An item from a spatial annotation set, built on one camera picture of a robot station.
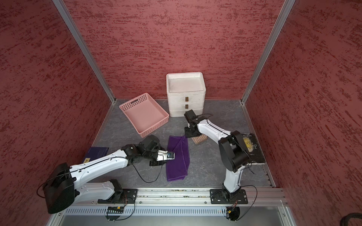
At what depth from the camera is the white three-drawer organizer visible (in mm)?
945

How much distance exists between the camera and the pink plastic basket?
986 millimetres

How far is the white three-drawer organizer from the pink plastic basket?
11 cm
